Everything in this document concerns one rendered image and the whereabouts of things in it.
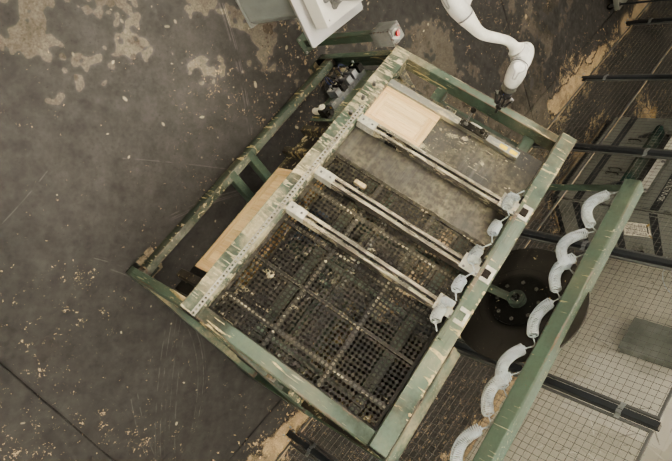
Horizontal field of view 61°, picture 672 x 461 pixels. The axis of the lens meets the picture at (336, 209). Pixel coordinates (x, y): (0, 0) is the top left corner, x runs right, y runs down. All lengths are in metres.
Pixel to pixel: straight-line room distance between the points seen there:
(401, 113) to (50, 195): 2.18
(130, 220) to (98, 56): 1.02
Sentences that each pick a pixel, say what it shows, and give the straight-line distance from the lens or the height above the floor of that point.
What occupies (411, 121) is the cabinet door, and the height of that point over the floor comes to 1.10.
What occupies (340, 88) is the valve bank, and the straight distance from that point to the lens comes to 3.76.
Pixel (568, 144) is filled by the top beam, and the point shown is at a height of 1.85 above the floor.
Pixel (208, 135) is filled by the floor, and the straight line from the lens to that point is 4.06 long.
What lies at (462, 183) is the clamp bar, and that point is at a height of 1.52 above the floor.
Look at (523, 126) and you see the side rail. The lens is 3.87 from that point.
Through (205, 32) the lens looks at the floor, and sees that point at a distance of 4.07.
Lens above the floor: 3.55
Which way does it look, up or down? 47 degrees down
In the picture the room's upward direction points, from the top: 104 degrees clockwise
